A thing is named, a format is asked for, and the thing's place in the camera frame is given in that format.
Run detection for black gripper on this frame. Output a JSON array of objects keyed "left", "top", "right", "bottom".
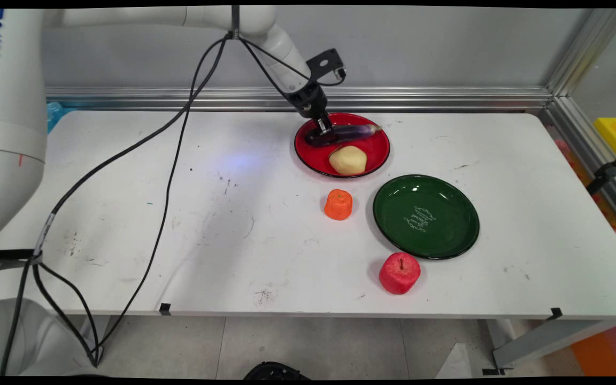
[{"left": 286, "top": 80, "right": 337, "bottom": 138}]

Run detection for purple toy eggplant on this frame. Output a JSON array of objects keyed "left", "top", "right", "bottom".
[{"left": 305, "top": 122, "right": 383, "bottom": 148}]

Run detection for yellow toy potato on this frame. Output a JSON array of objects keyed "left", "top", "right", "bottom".
[{"left": 329, "top": 145, "right": 368, "bottom": 176}]

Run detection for red round plate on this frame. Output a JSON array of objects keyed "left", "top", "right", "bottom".
[{"left": 294, "top": 112, "right": 391, "bottom": 179}]

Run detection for orange toy persimmon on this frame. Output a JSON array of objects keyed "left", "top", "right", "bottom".
[{"left": 324, "top": 189, "right": 353, "bottom": 221}]

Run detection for green round plate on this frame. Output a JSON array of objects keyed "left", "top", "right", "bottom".
[{"left": 373, "top": 174, "right": 480, "bottom": 261}]

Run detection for red toy apple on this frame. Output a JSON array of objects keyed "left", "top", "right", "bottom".
[{"left": 379, "top": 252, "right": 422, "bottom": 295}]

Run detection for black round floor object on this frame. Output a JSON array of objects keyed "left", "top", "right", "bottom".
[{"left": 243, "top": 361, "right": 312, "bottom": 381}]

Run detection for blue plastic item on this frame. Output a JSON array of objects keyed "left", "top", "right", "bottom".
[{"left": 46, "top": 101, "right": 66, "bottom": 133}]

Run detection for grey table leg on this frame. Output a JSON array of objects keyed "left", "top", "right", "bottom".
[{"left": 482, "top": 319, "right": 616, "bottom": 376}]

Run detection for orange plastic box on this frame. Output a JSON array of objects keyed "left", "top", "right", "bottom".
[{"left": 570, "top": 321, "right": 616, "bottom": 376}]

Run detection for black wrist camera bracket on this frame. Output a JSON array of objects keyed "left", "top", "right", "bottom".
[{"left": 306, "top": 49, "right": 348, "bottom": 81}]

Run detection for black camera cable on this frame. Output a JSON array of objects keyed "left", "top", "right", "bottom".
[{"left": 238, "top": 37, "right": 347, "bottom": 87}]

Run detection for long aluminium frame rail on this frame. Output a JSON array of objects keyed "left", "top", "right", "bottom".
[{"left": 45, "top": 86, "right": 555, "bottom": 112}]

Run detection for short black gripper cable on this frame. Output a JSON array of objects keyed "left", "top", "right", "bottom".
[{"left": 240, "top": 41, "right": 301, "bottom": 111}]

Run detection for thin long black cable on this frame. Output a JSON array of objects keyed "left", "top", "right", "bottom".
[{"left": 33, "top": 35, "right": 232, "bottom": 368}]

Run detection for thick black cable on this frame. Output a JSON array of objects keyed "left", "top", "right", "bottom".
[{"left": 0, "top": 32, "right": 234, "bottom": 376}]

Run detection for short aluminium frame rail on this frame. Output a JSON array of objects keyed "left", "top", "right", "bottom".
[{"left": 539, "top": 96, "right": 616, "bottom": 238}]

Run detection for aluminium frame post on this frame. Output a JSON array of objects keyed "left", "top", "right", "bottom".
[{"left": 546, "top": 8, "right": 616, "bottom": 98}]

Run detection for black base strap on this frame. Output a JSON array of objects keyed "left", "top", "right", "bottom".
[{"left": 0, "top": 248, "right": 42, "bottom": 273}]

